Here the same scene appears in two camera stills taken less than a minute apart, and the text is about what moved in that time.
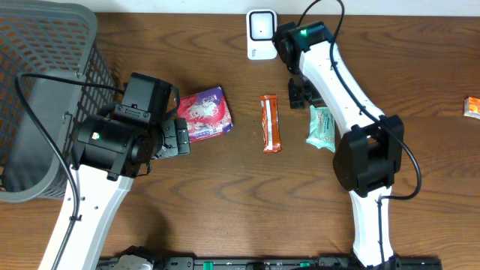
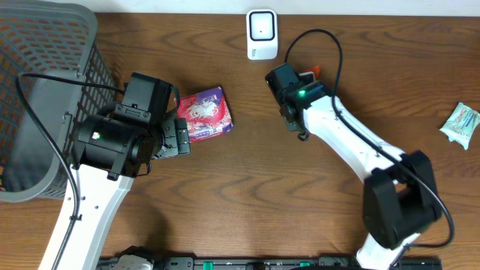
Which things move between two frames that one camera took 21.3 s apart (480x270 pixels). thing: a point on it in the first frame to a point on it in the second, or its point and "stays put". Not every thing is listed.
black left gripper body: [181, 136] stays put
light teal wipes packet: [322, 128] to [461, 124]
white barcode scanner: [261, 25] stays put
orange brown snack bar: [270, 124] to [316, 69]
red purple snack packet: [206, 112] stays put
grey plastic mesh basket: [57, 37] stays put
